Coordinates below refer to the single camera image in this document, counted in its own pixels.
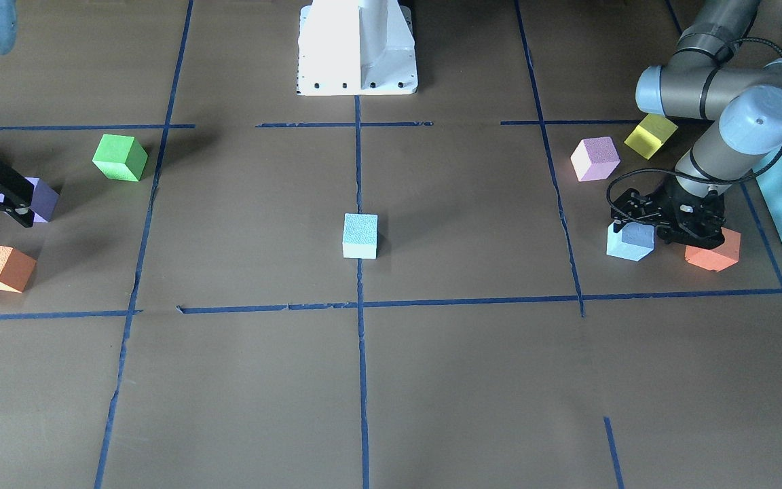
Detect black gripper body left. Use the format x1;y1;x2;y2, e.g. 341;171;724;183
611;179;725;247

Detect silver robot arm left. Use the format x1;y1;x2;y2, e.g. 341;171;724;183
608;1;782;249

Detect light blue block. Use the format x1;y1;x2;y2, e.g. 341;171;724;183
606;222;655;262
341;213;379;259

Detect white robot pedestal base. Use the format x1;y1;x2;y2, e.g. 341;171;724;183
296;1;419;96

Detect green foam block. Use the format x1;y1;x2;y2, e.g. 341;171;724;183
91;134;148;182

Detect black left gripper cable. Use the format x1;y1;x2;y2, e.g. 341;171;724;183
606;37;782;218

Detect yellow foam block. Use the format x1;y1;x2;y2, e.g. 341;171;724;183
624;113;677;160

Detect purple foam block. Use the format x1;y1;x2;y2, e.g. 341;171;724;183
0;177;59;227

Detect light pink foam block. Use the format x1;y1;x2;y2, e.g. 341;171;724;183
570;137;620;182

